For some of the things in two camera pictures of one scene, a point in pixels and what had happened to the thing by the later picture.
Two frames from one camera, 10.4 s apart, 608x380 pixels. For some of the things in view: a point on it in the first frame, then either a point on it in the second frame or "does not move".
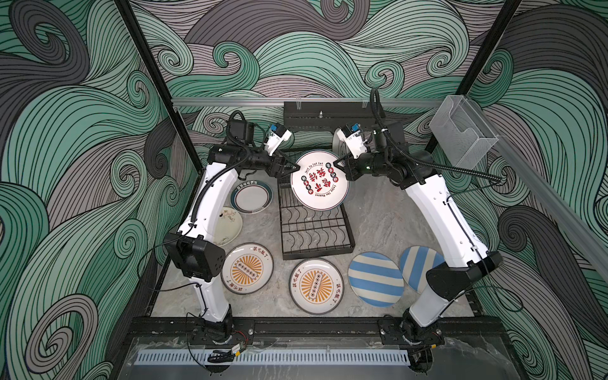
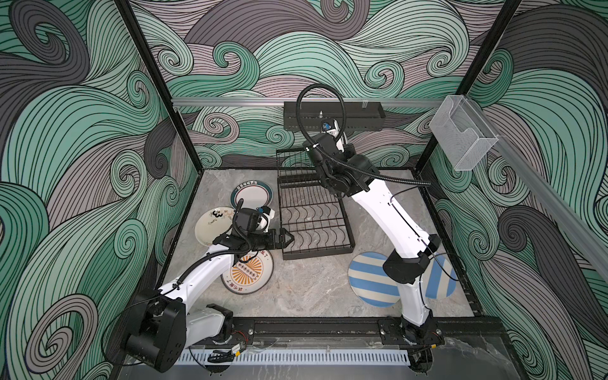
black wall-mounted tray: (326, 116) does not move
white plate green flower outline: (339, 146) does not move
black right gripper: (351, 169) -> (351, 155)
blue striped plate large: (376, 279) does not move
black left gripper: (279, 169) -> (271, 237)
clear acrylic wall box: (462, 132) does not move
